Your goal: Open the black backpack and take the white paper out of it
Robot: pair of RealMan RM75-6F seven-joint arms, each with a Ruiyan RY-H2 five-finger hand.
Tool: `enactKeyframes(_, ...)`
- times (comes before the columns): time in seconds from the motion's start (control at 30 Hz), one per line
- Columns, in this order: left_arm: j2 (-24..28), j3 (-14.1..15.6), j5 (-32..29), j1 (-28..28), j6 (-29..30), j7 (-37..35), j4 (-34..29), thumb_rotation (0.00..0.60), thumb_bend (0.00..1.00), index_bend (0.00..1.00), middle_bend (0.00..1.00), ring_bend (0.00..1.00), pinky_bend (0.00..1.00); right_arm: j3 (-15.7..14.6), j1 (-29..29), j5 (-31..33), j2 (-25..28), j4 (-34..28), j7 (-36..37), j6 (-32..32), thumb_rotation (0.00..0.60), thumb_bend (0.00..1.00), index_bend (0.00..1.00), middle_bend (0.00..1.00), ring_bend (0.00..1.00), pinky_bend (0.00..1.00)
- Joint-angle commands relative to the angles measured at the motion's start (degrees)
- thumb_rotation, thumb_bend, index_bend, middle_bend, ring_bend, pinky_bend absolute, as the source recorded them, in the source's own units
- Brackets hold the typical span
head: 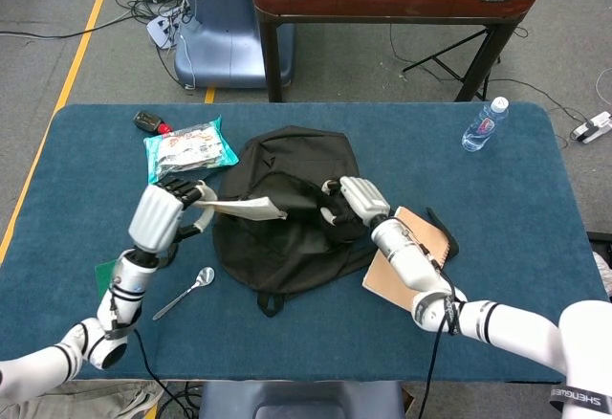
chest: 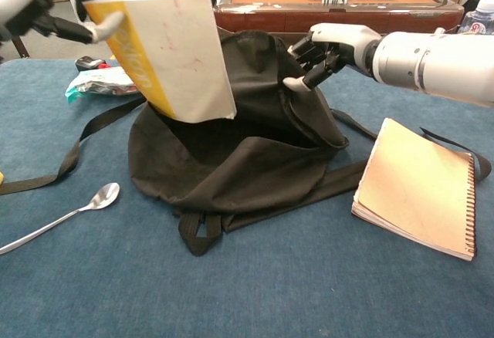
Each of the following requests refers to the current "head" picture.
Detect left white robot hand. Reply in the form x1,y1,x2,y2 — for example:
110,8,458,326
127,177,220,255

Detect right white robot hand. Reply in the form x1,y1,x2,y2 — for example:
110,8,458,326
318,175,391,228

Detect black fabric backpack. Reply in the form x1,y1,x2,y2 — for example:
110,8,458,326
157,125,460,319

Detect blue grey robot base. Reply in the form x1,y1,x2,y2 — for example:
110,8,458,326
198,380,407,419

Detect teal snack package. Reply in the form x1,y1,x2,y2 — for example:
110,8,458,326
142,116,239,186

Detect metal spoon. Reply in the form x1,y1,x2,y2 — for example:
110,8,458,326
151,266,216,321

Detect green yellow sponge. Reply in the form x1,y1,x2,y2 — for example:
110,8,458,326
94,258,119,301

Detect kraft spiral notebook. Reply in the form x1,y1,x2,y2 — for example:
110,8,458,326
361,206,453,310

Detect small black red device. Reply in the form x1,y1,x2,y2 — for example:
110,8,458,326
132,109,174,135

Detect clear plastic water bottle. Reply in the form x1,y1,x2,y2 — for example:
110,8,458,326
461,96,510,153

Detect white power strip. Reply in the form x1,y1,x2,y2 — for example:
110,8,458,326
571,110,612,145
145,7,190,50

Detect khaki trousers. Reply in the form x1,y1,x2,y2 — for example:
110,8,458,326
0,380,166,419

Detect brown mahjong table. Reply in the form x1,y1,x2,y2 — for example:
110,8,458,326
251,0,541,103

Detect white sneaker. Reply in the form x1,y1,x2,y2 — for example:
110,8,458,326
592,250,612,298

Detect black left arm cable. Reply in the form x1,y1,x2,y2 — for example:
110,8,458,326
108,294,197,419

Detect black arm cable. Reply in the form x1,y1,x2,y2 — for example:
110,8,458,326
418,241,469,419
108,294,197,419

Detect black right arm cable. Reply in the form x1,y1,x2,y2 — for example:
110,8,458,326
418,241,469,419

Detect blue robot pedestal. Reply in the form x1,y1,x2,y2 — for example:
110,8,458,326
173,0,295,89

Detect black floor cable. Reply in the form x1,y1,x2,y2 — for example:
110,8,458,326
0,7,149,40
487,77,589,126

